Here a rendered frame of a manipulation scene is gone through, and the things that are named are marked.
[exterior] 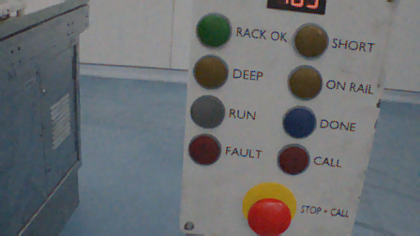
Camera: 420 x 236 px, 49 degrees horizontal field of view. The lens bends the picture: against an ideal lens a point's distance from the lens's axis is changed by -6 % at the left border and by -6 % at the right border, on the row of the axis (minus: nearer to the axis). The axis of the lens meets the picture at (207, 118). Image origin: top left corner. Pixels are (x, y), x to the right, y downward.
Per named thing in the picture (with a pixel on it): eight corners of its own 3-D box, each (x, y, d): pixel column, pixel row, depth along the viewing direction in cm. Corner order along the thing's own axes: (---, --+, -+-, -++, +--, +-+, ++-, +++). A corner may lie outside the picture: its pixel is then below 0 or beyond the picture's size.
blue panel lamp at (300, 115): (313, 140, 42) (318, 111, 41) (281, 138, 42) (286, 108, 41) (312, 137, 42) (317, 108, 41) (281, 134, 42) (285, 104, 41)
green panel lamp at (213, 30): (229, 50, 40) (232, 17, 39) (195, 46, 40) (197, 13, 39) (229, 47, 40) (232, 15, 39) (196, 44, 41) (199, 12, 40)
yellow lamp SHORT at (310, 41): (325, 61, 39) (330, 28, 38) (292, 56, 39) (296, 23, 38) (324, 58, 40) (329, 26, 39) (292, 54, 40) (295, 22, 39)
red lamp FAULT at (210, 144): (217, 168, 44) (220, 140, 43) (187, 164, 44) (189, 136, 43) (218, 164, 44) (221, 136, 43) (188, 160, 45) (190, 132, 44)
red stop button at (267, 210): (288, 243, 43) (294, 206, 42) (244, 239, 43) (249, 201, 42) (287, 217, 47) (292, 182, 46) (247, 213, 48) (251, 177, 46)
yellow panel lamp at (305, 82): (319, 102, 40) (323, 70, 39) (287, 98, 40) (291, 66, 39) (318, 98, 41) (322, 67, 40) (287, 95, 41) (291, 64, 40)
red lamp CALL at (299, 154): (307, 177, 43) (311, 150, 42) (276, 174, 43) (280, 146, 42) (306, 173, 44) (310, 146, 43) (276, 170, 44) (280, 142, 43)
